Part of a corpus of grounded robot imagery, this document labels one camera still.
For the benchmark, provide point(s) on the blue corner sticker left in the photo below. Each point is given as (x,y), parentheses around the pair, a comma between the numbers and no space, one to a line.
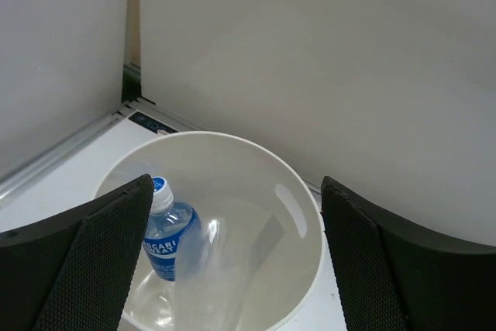
(151,124)

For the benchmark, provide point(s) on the white cylindrical plastic bin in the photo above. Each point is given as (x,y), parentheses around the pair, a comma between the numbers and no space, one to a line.
(225,176)

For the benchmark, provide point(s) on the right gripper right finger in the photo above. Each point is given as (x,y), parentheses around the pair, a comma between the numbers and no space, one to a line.
(394,274)

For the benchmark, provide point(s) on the clear crushed plastic bottle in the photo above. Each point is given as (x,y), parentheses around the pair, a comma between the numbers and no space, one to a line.
(214,267)

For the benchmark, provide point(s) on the blue label plastic bottle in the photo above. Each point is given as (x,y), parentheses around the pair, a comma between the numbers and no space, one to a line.
(168,221)

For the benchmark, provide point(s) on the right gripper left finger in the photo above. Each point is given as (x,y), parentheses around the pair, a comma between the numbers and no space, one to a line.
(73,270)

